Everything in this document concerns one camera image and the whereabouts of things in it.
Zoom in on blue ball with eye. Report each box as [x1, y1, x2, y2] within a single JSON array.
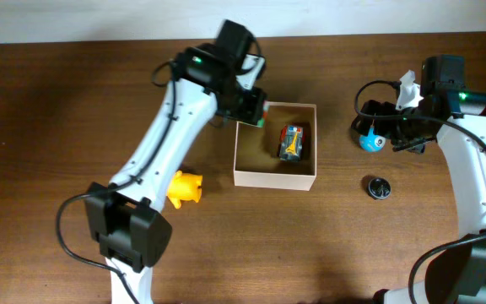
[[359, 127, 386, 152]]

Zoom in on grey red toy car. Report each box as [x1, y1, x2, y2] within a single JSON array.
[[278, 125, 305, 162]]

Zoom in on black round turbine cap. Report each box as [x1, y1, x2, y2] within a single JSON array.
[[368, 177, 392, 199]]

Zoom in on yellow rubber animal toy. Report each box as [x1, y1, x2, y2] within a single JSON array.
[[166, 171, 203, 209]]

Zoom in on multicoloured puzzle cube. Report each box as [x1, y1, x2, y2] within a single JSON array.
[[256, 103, 269, 128]]

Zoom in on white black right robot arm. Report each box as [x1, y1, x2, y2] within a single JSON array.
[[351, 55, 486, 303]]

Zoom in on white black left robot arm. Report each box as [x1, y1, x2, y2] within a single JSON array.
[[84, 20, 266, 303]]

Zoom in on beige open cardboard box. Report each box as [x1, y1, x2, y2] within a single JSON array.
[[233, 101, 317, 191]]

